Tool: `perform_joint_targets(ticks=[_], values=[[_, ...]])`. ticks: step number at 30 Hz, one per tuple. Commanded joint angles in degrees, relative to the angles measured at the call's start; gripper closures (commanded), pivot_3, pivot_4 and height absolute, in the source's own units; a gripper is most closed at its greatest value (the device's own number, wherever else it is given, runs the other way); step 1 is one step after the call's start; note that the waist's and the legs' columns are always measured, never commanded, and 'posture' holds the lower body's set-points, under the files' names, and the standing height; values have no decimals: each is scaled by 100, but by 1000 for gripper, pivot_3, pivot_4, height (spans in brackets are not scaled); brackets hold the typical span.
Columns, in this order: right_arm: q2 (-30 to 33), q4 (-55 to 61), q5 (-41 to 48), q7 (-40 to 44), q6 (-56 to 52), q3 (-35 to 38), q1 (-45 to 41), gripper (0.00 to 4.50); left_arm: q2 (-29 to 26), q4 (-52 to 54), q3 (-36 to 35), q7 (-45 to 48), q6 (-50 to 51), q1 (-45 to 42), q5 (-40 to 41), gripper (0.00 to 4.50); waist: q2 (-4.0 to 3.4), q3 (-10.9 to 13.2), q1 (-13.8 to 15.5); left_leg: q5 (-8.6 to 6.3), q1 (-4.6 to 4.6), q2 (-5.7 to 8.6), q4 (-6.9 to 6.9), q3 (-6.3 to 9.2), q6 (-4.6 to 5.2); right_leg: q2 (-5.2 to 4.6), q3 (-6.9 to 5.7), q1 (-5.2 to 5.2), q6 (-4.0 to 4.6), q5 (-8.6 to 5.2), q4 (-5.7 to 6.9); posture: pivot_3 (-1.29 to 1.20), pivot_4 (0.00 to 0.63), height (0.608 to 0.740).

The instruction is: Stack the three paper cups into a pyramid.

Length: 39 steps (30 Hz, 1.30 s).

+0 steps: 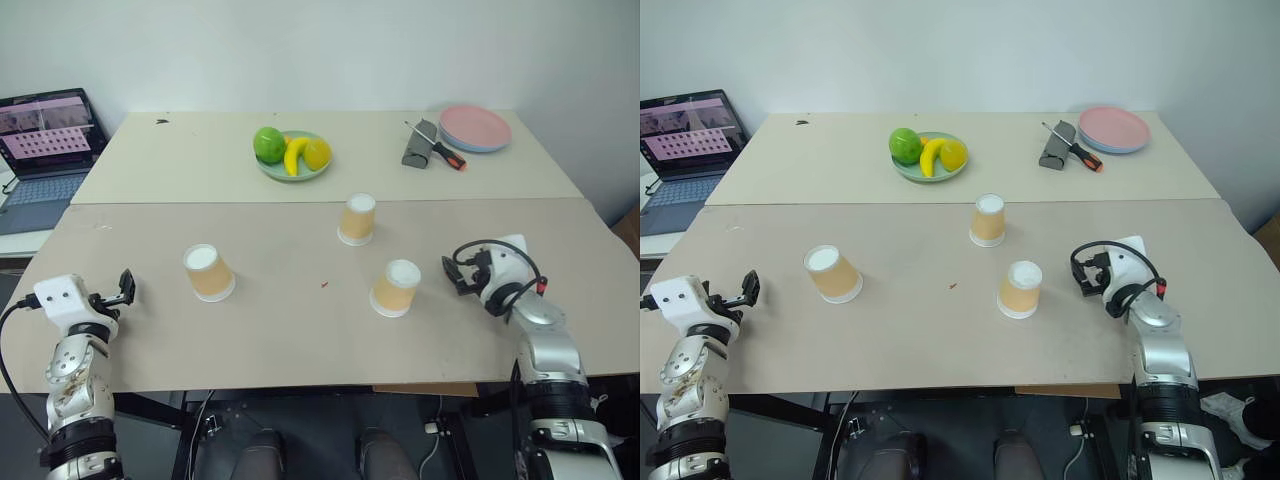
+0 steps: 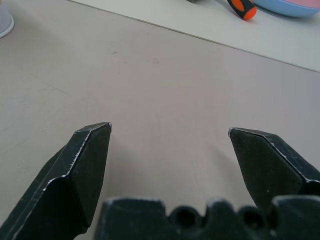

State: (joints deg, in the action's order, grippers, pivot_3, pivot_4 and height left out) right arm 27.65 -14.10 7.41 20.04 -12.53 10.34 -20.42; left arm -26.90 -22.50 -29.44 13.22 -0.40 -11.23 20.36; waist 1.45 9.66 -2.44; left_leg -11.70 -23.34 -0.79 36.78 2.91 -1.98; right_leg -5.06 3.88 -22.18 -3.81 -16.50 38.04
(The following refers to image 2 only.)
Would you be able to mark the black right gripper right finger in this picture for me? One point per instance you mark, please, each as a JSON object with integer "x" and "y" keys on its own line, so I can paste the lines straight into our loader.
{"x": 270, "y": 167}

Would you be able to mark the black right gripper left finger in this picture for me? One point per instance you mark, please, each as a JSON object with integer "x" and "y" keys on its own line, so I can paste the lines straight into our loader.
{"x": 65, "y": 185}

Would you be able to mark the blue and pink bowl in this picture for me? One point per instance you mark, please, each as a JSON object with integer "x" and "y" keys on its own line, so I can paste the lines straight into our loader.
{"x": 287, "y": 6}

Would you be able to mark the white ribbed paper cup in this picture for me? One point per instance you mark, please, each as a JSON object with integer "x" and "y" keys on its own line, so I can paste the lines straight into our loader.
{"x": 5, "y": 18}

